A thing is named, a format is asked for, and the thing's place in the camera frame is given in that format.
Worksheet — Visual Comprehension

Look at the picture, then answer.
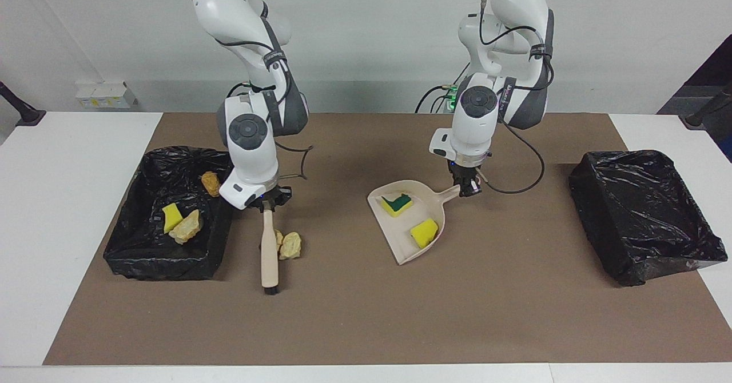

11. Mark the large yellow sponge piece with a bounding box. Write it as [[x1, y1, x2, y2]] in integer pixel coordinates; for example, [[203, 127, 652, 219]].
[[410, 218, 440, 250]]

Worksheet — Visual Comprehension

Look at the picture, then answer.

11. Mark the striped toy croissant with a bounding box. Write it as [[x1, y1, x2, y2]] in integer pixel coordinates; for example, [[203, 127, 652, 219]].
[[169, 209, 205, 245]]

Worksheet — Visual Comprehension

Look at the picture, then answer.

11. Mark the small yellow sponge piece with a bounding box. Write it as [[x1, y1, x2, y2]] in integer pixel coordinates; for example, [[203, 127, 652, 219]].
[[162, 203, 184, 234]]

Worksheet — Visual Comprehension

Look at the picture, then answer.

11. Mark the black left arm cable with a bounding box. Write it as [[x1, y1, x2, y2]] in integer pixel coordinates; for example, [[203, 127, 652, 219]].
[[478, 0, 556, 195]]

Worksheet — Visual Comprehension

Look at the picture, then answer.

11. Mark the brown table mat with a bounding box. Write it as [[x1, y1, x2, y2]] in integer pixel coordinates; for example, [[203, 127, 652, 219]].
[[43, 113, 732, 366]]

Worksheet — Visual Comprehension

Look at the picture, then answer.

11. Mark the green and yellow sponge piece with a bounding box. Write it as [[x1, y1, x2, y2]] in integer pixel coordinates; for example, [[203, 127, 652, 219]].
[[381, 193, 413, 218]]

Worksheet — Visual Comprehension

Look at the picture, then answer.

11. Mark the beige plastic dustpan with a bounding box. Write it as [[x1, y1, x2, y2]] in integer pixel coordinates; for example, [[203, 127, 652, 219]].
[[367, 179, 462, 266]]

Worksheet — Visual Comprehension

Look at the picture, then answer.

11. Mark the brown toy bread roll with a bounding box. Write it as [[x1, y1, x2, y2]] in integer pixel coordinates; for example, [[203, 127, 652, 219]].
[[201, 170, 222, 197]]

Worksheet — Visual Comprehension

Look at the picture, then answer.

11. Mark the black bag-lined bin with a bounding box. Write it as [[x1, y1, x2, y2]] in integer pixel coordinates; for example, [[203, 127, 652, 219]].
[[568, 150, 729, 288], [103, 146, 239, 282]]

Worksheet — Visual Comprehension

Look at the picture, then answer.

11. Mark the black camera stand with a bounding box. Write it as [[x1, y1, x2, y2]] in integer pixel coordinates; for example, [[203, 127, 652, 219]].
[[0, 80, 46, 127], [685, 83, 732, 127]]

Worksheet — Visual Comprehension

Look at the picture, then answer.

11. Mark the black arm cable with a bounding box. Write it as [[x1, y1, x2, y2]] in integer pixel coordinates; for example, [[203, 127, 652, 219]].
[[214, 29, 315, 181], [478, 0, 556, 195]]

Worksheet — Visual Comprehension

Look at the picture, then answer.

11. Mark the black base cable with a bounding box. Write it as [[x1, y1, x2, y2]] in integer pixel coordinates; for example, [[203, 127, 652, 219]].
[[416, 85, 455, 113]]

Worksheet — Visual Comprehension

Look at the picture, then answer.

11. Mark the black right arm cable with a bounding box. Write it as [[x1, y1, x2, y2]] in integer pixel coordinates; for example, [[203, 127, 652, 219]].
[[214, 29, 315, 181]]

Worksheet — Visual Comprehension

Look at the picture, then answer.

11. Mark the white wall socket box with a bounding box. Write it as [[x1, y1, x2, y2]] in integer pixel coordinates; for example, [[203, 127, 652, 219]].
[[75, 82, 138, 109]]

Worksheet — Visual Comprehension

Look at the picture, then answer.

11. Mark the beige hand brush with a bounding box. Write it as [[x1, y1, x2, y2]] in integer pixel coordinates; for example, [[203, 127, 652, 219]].
[[260, 207, 281, 296]]

